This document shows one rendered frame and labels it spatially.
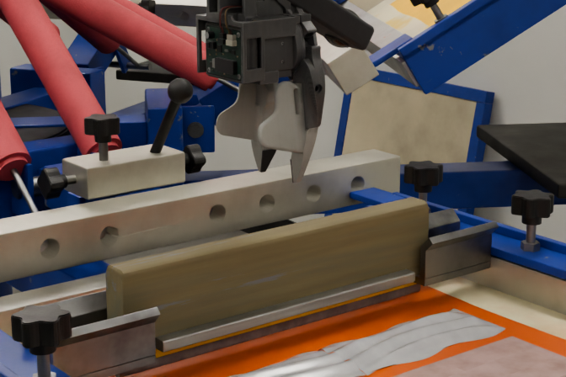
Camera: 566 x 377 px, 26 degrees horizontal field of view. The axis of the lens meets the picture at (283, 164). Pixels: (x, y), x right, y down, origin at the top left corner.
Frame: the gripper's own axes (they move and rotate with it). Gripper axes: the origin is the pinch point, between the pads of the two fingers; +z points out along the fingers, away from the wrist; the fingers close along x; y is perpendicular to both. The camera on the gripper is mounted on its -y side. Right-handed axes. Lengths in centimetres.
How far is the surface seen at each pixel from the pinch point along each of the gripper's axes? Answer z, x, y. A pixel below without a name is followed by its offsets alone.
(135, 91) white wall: 71, -362, -199
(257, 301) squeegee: 12.1, 1.5, 4.5
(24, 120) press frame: 11, -77, -11
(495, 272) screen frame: 15.2, 3.6, -25.0
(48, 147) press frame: 7.5, -47.7, 0.0
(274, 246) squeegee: 7.2, 1.5, 2.5
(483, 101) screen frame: 43, -156, -194
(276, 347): 16.9, 2.1, 2.8
